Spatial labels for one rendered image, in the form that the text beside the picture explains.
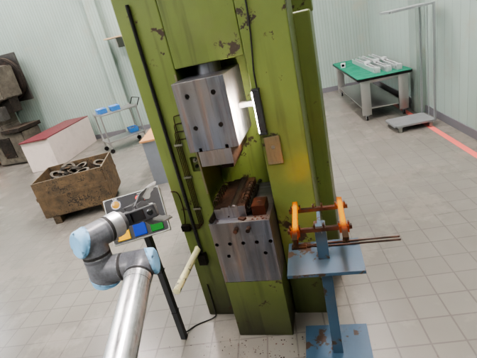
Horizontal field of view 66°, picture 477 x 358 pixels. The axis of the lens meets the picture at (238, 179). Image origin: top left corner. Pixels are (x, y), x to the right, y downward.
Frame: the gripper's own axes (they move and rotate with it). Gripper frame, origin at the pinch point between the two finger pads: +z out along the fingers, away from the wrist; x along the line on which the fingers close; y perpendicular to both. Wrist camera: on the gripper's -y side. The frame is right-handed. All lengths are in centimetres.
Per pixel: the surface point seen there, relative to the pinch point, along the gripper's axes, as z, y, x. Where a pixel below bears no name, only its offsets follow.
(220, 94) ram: 69, 12, -34
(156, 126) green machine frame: 63, 65, -35
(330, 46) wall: 804, 252, -108
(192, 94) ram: 62, 25, -40
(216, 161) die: 67, 33, -1
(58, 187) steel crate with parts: 131, 396, -37
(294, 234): 52, -11, 43
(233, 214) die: 71, 42, 33
